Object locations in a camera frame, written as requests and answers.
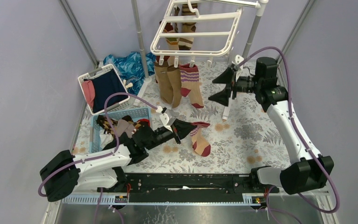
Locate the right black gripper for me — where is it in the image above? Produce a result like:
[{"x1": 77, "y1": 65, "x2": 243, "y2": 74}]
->
[{"x1": 208, "y1": 66, "x2": 262, "y2": 107}]

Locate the red striped sock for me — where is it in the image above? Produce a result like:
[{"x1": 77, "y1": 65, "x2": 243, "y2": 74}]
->
[
  {"x1": 190, "y1": 122, "x2": 211, "y2": 157},
  {"x1": 179, "y1": 63, "x2": 204, "y2": 109}
]

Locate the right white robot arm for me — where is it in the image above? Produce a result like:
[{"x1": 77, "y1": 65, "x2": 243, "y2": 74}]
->
[{"x1": 208, "y1": 56, "x2": 334, "y2": 195}]

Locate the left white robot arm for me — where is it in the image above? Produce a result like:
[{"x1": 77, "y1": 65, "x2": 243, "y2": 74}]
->
[{"x1": 38, "y1": 119, "x2": 197, "y2": 202}]

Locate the pile of socks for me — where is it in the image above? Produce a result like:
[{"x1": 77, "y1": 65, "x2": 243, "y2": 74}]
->
[{"x1": 97, "y1": 115, "x2": 150, "y2": 148}]

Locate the brown patterned hanging sock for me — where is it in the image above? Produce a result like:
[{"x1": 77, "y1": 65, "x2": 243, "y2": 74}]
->
[{"x1": 179, "y1": 4, "x2": 196, "y2": 50}]

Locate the tan ribbed sock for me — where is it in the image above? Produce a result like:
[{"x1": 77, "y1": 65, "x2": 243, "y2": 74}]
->
[{"x1": 154, "y1": 62, "x2": 173, "y2": 105}]

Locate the striped green tan sock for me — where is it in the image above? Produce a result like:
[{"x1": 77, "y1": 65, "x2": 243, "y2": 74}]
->
[{"x1": 159, "y1": 7, "x2": 183, "y2": 51}]

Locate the blue patterned cloth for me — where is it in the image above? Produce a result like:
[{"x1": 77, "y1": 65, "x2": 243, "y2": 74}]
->
[{"x1": 103, "y1": 52, "x2": 145, "y2": 95}]

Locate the blue laundry basket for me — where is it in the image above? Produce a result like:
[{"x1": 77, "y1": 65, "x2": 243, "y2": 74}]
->
[{"x1": 89, "y1": 107, "x2": 151, "y2": 153}]

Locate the dark navy cloth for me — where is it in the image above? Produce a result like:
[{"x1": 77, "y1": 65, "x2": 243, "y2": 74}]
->
[{"x1": 85, "y1": 70, "x2": 126, "y2": 113}]

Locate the silver drying rack stand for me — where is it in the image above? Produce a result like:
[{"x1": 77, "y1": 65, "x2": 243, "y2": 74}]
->
[{"x1": 131, "y1": 0, "x2": 270, "y2": 121}]

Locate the pink cloth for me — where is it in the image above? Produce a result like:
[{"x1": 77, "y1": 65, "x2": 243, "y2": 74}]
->
[{"x1": 81, "y1": 80, "x2": 96, "y2": 109}]

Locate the white laundry basket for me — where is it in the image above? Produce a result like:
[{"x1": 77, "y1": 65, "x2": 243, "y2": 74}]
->
[{"x1": 77, "y1": 64, "x2": 127, "y2": 115}]

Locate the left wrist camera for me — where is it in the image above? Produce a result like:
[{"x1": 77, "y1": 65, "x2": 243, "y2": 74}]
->
[{"x1": 159, "y1": 107, "x2": 176, "y2": 132}]

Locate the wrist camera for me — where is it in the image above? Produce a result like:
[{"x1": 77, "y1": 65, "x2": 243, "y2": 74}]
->
[
  {"x1": 230, "y1": 55, "x2": 245, "y2": 71},
  {"x1": 159, "y1": 107, "x2": 176, "y2": 132}
]

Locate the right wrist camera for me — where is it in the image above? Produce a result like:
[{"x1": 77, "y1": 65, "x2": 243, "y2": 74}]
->
[{"x1": 230, "y1": 55, "x2": 245, "y2": 71}]

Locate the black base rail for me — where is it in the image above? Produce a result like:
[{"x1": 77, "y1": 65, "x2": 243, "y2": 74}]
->
[{"x1": 97, "y1": 173, "x2": 271, "y2": 203}]

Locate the white sock hanger frame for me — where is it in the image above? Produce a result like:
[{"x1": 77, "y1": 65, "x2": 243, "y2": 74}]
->
[{"x1": 150, "y1": 0, "x2": 243, "y2": 57}]

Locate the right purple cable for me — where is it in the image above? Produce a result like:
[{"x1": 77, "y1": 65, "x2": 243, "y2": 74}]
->
[{"x1": 237, "y1": 46, "x2": 341, "y2": 224}]

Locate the purple cable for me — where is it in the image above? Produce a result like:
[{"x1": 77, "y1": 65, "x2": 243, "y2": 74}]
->
[
  {"x1": 237, "y1": 46, "x2": 341, "y2": 224},
  {"x1": 37, "y1": 92, "x2": 163, "y2": 224}
]

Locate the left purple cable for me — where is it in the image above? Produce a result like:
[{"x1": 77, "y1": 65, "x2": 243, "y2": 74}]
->
[{"x1": 37, "y1": 92, "x2": 163, "y2": 224}]

